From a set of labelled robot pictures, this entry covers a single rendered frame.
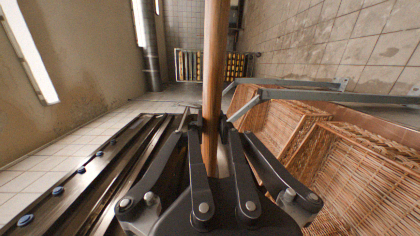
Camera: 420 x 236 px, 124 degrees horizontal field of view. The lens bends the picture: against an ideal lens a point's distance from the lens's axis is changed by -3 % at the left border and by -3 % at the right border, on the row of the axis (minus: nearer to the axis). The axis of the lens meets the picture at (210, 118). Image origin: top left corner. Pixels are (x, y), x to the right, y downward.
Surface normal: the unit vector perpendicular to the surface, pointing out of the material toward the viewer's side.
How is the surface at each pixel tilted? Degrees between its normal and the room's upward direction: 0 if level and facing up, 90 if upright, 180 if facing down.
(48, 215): 90
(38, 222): 90
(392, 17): 0
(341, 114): 0
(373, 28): 0
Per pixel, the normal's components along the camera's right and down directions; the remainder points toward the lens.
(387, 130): -1.00, -0.02
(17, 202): 0.04, -0.91
